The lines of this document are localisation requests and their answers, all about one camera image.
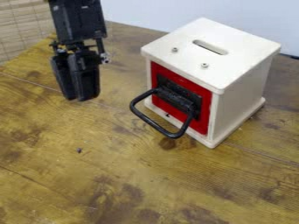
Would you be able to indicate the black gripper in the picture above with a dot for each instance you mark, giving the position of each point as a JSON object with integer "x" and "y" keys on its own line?
{"x": 78, "y": 21}

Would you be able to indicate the red drawer front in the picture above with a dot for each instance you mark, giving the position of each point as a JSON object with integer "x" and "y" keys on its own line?
{"x": 197, "y": 125}

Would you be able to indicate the white wooden drawer box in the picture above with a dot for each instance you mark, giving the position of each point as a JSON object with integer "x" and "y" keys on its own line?
{"x": 220, "y": 63}

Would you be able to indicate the black metal drawer handle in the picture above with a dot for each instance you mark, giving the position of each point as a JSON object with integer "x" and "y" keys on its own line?
{"x": 178, "y": 98}

